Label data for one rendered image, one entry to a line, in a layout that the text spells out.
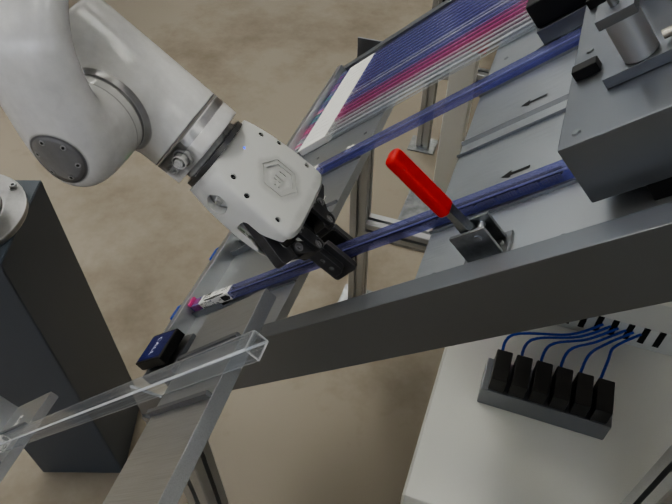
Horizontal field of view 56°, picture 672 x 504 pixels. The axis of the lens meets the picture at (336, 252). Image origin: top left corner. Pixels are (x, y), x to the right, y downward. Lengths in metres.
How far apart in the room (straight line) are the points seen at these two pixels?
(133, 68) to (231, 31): 2.33
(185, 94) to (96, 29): 0.08
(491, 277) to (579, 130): 0.11
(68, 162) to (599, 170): 0.38
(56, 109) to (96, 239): 1.52
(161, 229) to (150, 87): 1.43
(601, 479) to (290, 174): 0.53
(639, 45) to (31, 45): 0.39
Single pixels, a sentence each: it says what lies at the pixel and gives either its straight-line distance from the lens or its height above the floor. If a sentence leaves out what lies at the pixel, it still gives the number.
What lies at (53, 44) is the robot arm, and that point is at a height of 1.14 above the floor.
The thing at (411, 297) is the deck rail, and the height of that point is 0.99.
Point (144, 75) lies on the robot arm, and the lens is 0.57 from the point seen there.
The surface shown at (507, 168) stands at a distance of 0.57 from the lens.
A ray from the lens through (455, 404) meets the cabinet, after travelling 0.87.
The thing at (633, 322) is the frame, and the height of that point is 0.67.
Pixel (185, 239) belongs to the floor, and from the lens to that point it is 1.93.
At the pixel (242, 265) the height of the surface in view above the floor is 0.75.
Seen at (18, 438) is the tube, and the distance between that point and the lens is 0.66.
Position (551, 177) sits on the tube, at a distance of 0.51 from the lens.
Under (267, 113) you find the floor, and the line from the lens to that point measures 2.37.
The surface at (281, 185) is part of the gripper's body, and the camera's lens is 0.59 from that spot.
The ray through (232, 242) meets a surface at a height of 0.73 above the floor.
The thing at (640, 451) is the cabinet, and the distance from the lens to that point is 0.91.
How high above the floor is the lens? 1.37
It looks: 48 degrees down
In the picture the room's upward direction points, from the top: straight up
